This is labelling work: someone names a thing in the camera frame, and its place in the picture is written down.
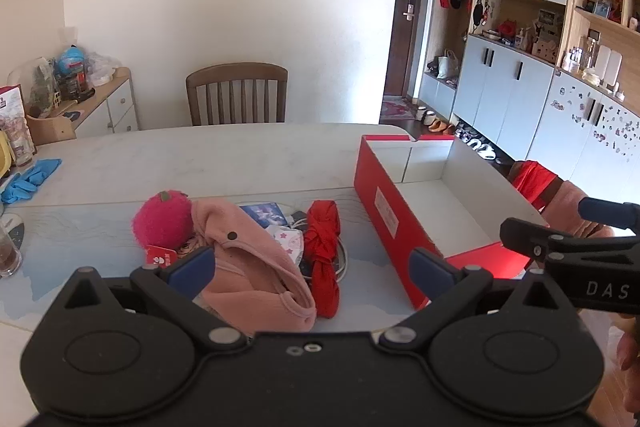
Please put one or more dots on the pink fleece hat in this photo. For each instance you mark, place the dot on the pink fleece hat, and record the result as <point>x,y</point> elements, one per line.
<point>250,252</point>

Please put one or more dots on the white wall cabinet unit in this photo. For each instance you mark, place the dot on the white wall cabinet unit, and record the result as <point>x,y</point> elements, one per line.
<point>500,92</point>

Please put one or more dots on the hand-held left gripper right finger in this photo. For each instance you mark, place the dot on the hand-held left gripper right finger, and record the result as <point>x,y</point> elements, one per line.
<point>432,269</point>

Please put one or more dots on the red cardboard box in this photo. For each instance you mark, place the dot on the red cardboard box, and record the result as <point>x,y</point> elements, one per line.
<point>390,212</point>

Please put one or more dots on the wooden organizer box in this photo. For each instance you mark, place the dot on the wooden organizer box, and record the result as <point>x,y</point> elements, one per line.
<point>50,132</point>

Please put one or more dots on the brown wooden slat chair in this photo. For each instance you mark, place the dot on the brown wooden slat chair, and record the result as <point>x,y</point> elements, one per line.
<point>235,74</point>

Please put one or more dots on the clear plastic bag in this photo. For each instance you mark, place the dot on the clear plastic bag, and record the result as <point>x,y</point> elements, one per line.
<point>102,69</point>

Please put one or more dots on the blue toy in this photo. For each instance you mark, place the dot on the blue toy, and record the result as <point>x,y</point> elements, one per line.
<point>70,61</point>

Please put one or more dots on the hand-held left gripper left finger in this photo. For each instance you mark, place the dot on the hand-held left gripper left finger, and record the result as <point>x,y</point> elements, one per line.
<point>192,269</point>

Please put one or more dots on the white wooden sideboard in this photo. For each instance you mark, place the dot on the white wooden sideboard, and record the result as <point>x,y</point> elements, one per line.
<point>120,107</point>

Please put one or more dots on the star print white cloth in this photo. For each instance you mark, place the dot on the star print white cloth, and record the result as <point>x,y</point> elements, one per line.
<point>287,242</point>

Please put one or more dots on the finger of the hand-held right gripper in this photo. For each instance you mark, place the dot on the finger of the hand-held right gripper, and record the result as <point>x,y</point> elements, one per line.
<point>530,239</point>
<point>610,211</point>

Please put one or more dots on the white handbag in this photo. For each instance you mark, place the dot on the white handbag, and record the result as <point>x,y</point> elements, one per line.
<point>448,66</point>

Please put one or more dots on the knotted red cloth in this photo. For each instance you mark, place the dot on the knotted red cloth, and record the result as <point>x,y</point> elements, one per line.
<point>322,257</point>

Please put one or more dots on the person's right hand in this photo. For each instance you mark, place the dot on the person's right hand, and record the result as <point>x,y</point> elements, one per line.
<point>631,357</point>

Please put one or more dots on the pink strawberry plush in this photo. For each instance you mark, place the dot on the pink strawberry plush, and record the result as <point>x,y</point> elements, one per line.
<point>160,219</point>

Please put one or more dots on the cartoon print cloth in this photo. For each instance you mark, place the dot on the cartoon print cloth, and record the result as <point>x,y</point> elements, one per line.
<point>187,247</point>

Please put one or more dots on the dark brown door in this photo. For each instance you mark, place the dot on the dark brown door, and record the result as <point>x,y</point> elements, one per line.
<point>405,57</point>

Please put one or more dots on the glass cup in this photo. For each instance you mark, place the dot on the glass cup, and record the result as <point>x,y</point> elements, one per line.
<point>9,257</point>

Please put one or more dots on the blue rubber gloves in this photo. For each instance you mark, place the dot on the blue rubber gloves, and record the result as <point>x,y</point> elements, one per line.
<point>30,179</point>

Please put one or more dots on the row of shoes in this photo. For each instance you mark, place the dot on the row of shoes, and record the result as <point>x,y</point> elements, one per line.
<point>475,144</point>

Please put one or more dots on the red patterned rug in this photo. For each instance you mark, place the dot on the red patterned rug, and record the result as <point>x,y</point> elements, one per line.
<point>397,109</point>

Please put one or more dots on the blue tissue pack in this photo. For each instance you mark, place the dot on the blue tissue pack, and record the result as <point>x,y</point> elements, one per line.
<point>265,213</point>

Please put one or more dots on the red garment on chair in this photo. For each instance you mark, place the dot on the red garment on chair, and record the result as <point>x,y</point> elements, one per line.
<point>532,179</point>

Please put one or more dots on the white sticker-covered cabinet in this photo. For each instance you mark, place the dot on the white sticker-covered cabinet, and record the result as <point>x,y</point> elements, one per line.
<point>590,142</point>

